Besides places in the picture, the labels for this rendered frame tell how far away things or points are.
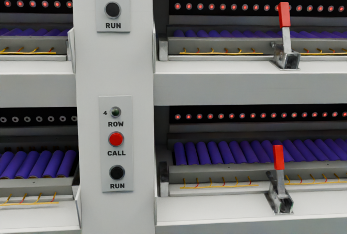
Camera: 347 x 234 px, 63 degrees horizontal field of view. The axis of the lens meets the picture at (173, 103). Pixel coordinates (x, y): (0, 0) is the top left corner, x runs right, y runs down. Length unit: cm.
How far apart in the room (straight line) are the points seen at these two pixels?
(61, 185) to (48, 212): 4
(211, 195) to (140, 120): 17
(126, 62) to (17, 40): 17
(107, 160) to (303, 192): 30
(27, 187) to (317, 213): 41
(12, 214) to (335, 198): 46
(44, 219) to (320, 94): 41
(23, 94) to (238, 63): 28
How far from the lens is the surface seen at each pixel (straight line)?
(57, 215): 44
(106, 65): 36
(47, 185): 46
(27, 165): 52
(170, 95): 37
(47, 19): 56
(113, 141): 36
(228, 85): 38
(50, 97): 39
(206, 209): 43
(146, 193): 39
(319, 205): 49
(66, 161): 50
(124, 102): 36
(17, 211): 47
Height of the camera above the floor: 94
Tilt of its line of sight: 6 degrees down
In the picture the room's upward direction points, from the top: straight up
